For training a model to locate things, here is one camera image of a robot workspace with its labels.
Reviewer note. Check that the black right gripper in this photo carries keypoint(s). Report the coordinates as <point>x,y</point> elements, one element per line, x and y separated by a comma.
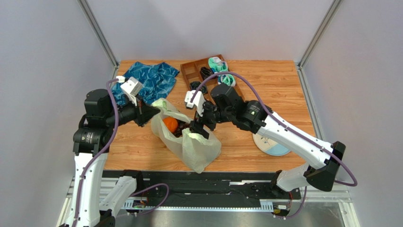
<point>197,124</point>

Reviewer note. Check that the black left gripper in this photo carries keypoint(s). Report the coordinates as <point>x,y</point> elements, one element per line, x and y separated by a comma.
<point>143,113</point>

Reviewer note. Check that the translucent white plastic bag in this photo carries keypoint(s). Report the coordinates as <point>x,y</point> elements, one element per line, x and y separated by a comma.
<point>195,151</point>

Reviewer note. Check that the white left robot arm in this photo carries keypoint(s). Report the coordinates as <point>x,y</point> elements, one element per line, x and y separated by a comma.
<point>92,140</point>

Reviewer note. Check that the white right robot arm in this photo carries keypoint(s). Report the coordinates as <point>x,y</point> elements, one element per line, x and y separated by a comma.
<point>321,158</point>

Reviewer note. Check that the fake dark grape bunch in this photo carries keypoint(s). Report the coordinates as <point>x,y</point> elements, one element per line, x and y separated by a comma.
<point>179,130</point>

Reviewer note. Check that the fake orange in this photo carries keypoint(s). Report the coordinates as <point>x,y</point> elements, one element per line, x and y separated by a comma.
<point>171,123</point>

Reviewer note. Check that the blue shark print cloth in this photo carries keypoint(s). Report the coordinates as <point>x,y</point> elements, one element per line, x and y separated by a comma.
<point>158,80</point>

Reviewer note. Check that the dark green leaf rolled sock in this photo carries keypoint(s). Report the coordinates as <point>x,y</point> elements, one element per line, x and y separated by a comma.
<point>195,84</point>

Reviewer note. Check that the wooden compartment tray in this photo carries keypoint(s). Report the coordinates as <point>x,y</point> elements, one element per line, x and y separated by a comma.
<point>192,72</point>

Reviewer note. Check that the black patterned rolled sock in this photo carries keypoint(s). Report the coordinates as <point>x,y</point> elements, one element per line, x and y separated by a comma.
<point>205,72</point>

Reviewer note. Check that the teal white sock lower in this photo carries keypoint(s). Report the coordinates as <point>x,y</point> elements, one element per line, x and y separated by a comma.
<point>227,79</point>

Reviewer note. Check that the teal white sock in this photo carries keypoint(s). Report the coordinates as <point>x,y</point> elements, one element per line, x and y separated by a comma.
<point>216,64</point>
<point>227,79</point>

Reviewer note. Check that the teal white sock upper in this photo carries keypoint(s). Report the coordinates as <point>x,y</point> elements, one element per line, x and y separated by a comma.
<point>216,64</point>

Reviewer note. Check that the cream and blue plate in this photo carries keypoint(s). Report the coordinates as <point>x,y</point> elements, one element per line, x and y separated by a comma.
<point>269,146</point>

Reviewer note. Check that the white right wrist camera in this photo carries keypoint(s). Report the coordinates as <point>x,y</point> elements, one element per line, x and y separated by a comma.
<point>194,99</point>

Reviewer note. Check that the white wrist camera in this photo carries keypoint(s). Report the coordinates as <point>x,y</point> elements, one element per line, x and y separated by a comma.
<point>194,99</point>
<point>130,87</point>

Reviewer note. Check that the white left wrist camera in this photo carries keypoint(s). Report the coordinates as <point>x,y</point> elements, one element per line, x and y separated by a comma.
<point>130,87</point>

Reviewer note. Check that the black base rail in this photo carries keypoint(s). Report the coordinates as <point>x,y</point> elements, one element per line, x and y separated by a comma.
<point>210,189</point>

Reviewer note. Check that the right aluminium frame post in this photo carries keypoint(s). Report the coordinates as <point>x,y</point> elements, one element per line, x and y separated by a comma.
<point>335,5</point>

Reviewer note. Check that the grey aluminium frame post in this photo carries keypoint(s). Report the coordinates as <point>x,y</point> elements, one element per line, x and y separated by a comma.
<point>88,12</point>

